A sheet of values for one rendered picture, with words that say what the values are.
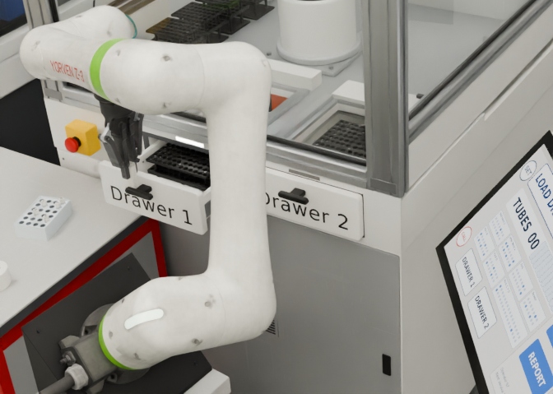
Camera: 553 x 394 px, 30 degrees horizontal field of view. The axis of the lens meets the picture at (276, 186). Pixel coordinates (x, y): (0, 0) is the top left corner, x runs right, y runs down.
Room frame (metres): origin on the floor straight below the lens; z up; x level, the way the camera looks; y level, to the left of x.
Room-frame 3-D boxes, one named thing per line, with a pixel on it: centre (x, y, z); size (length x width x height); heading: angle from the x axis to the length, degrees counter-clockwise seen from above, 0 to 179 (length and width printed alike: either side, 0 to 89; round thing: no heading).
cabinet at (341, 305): (2.44, -0.13, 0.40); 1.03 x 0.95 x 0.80; 54
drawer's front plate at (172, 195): (1.96, 0.28, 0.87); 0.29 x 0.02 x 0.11; 54
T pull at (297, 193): (1.87, -0.04, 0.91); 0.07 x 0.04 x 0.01; 54
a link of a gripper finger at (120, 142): (1.95, 0.33, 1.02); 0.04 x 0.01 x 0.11; 54
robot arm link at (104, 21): (1.95, 0.33, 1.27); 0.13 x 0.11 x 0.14; 125
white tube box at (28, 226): (2.05, 0.56, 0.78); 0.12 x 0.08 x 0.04; 158
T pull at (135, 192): (1.94, 0.30, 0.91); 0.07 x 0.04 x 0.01; 54
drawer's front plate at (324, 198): (1.89, -0.06, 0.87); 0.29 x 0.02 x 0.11; 54
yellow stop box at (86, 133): (2.26, 0.47, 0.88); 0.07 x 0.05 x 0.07; 54
